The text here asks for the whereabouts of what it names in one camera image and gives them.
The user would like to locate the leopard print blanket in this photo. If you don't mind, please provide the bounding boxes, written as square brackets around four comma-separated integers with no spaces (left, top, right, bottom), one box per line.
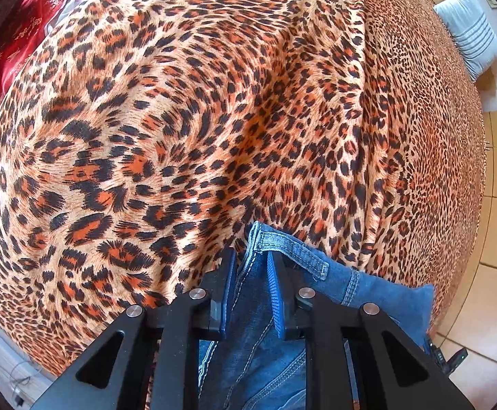
[0,0,488,410]

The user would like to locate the blue denim pants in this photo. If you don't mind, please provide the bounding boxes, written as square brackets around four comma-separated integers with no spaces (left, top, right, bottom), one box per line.
[197,221,437,410]

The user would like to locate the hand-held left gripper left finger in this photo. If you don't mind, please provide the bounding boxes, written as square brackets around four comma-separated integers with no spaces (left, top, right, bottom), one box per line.
[30,247,238,410]

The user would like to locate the striped grey pillow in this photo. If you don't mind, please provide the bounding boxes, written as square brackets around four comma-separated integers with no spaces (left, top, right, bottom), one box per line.
[433,0,497,84]

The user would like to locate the white bed base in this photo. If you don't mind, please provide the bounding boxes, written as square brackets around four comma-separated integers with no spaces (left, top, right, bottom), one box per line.
[0,299,61,410]

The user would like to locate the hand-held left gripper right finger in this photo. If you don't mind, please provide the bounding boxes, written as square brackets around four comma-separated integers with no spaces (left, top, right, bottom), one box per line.
[266,250,474,410]

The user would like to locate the red satin cloth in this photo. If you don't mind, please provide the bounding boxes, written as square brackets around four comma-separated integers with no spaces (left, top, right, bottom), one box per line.
[0,0,70,159]

